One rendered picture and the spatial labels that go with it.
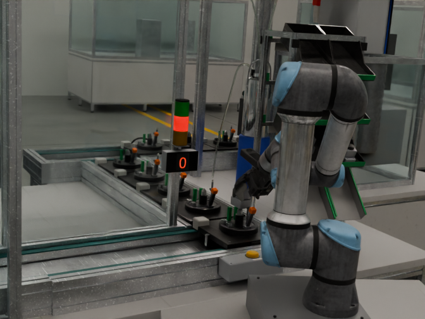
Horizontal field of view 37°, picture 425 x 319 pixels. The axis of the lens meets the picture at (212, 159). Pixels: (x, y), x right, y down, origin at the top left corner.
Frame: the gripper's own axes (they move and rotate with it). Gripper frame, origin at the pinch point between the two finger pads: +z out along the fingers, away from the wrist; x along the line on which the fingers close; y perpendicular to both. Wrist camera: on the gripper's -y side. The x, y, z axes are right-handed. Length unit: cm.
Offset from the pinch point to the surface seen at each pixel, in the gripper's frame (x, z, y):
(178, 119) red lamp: -20.9, -11.8, -23.6
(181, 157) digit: -19.4, -2.9, -14.4
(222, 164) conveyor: 66, 94, -73
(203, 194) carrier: -0.6, 21.8, -13.2
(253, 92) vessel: 54, 32, -73
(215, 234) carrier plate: -10.7, 8.4, 10.7
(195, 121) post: 42, 68, -84
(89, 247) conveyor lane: -52, 18, 5
